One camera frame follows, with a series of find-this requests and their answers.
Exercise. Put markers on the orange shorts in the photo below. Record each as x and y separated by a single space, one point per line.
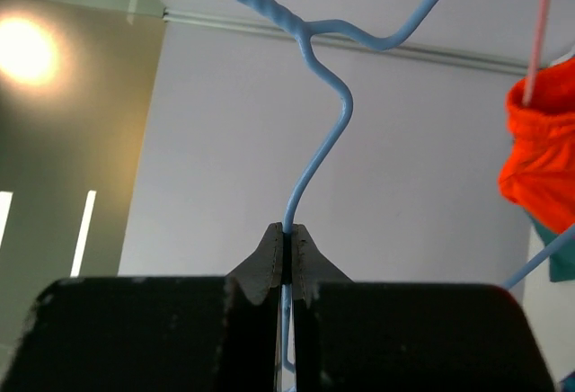
538 176

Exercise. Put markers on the teal green shorts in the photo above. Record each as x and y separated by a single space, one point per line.
561 263

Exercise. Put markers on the pink hanger for orange shorts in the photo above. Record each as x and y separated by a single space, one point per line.
538 42

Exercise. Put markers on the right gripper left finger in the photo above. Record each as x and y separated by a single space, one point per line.
144 333

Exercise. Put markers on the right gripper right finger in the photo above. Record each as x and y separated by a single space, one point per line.
403 336

